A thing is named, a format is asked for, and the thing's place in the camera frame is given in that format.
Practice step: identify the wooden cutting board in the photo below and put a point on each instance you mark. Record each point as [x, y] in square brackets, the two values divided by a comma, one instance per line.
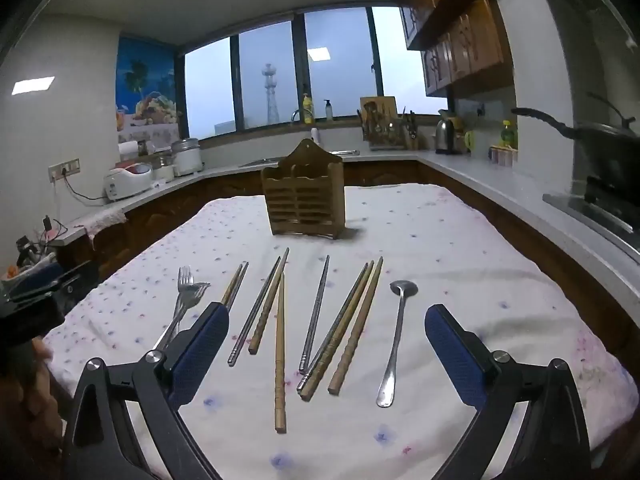
[378, 107]

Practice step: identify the yellow dish soap bottle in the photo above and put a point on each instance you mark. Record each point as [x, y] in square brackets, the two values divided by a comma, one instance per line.
[308, 110]

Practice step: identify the steel electric kettle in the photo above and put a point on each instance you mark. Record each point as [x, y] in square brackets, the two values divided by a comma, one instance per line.
[446, 132]

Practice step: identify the white pot with steel lid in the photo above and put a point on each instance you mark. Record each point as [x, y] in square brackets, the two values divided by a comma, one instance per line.
[187, 157]

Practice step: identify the kitchen window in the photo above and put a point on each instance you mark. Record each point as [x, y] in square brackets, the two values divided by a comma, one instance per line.
[280, 70]

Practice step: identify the row of spice jars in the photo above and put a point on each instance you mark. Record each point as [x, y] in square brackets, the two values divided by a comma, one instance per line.
[502, 156]

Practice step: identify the white faucet filter head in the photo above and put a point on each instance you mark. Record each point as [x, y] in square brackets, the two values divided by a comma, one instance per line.
[315, 136]

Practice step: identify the green plastic tool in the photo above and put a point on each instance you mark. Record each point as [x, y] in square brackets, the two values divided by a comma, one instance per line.
[469, 141]

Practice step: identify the green drink bottle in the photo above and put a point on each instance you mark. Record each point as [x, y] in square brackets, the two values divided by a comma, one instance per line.
[509, 134]

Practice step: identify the white kitchen countertop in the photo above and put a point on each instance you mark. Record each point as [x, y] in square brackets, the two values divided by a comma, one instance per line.
[500, 185]

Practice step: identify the black wok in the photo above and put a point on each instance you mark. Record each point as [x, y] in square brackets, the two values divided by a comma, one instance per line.
[605, 150]

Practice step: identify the steel chopstick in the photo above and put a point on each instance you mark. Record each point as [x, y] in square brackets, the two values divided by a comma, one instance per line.
[335, 327]
[252, 315]
[315, 315]
[240, 282]

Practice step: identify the glass jar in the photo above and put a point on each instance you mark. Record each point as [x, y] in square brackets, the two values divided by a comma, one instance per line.
[163, 166]

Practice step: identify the white rice cooker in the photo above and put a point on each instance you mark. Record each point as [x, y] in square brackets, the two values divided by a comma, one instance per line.
[127, 180]

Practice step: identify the white floral tablecloth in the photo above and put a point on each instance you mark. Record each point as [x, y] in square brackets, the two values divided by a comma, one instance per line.
[450, 260]

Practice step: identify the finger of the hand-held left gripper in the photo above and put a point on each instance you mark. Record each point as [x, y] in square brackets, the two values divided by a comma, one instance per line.
[75, 280]

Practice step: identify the wooden utensil holder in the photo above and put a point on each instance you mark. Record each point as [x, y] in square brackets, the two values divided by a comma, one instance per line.
[305, 195]

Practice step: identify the steel fork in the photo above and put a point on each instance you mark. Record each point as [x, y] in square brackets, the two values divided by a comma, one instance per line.
[192, 297]
[184, 285]

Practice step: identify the wooden wall cabinets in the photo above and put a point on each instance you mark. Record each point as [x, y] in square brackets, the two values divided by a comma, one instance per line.
[465, 25]

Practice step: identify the gas stove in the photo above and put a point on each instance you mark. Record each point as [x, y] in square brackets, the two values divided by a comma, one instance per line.
[595, 210]

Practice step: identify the radio tower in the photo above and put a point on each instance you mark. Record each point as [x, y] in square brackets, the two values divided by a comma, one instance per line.
[270, 95]

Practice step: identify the person's left hand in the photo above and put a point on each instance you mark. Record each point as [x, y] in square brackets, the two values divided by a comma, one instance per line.
[42, 352]

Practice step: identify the steel spoon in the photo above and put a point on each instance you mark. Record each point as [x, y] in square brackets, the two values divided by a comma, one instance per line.
[395, 350]

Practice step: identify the pump dispenser bottle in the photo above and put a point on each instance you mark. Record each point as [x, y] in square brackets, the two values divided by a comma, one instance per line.
[328, 111]

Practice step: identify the lace cloth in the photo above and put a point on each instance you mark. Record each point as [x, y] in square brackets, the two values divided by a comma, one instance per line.
[102, 220]

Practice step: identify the dish rack with utensils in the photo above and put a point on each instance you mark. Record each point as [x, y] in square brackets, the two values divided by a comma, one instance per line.
[382, 132]

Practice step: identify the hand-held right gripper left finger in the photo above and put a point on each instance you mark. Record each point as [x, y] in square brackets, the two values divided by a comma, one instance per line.
[200, 350]

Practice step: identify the wooden chopstick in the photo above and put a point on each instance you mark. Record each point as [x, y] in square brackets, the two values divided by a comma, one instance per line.
[280, 360]
[267, 305]
[357, 327]
[345, 322]
[232, 282]

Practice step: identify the knife block with knives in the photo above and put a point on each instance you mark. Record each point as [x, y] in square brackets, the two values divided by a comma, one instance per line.
[412, 132]

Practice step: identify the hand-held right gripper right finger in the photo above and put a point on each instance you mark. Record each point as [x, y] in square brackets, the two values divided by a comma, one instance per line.
[452, 355]

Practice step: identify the tropical fruit wall poster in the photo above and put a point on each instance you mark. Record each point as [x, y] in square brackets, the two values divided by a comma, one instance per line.
[145, 90]

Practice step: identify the white wall socket with plug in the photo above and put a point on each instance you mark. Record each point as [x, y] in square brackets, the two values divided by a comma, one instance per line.
[472, 109]

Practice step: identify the wall power outlet strip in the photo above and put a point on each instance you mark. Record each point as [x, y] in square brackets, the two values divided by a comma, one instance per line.
[64, 169]

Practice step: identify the steel kitchen faucet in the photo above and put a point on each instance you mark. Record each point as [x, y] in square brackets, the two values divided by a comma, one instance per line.
[296, 116]

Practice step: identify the paper towel roll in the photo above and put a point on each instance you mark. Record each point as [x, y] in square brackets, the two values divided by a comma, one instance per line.
[127, 150]

